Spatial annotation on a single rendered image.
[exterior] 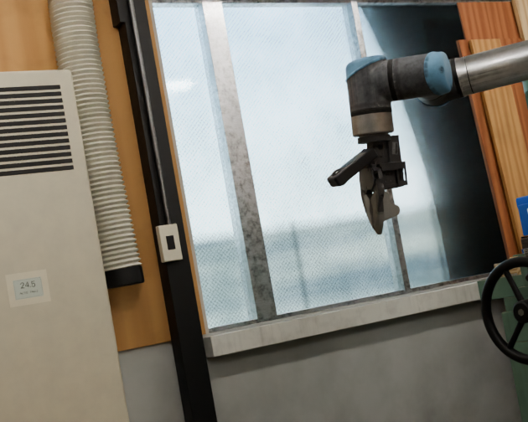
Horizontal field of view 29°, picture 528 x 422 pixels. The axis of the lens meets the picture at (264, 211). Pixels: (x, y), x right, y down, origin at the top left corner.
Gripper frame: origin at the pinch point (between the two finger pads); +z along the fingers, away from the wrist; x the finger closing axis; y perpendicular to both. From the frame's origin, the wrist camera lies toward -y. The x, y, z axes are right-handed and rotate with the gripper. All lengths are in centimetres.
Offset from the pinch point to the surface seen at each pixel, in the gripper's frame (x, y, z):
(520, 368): 56, 66, 47
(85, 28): 147, -31, -76
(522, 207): 137, 126, 2
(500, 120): 191, 155, -36
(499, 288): 60, 65, 23
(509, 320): 57, 66, 33
